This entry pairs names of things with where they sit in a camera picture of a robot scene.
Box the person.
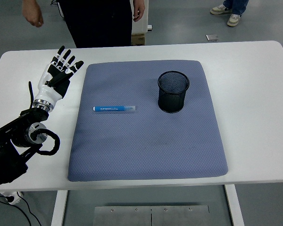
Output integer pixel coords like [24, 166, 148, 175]
[22, 0, 146, 49]
[209, 0, 250, 27]

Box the blue marker with clear cap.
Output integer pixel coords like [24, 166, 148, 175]
[92, 105, 136, 113]

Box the grey metal plate with screws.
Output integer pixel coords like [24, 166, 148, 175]
[93, 205, 210, 226]

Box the white table leg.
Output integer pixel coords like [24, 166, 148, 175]
[224, 185, 245, 226]
[50, 190, 69, 226]

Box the blue-grey quilted mat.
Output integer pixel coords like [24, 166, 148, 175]
[67, 59, 229, 182]

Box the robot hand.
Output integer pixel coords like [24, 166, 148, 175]
[33, 45, 84, 106]

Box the brown cardboard box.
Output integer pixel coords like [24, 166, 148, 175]
[131, 32, 146, 47]

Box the person's right hand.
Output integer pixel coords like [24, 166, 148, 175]
[25, 8, 44, 28]

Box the black mesh pen holder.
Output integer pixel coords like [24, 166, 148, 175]
[157, 71, 191, 114]

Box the person's left hand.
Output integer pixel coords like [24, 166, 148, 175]
[133, 4, 146, 23]

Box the white power strip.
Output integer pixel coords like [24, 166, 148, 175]
[0, 191, 24, 205]

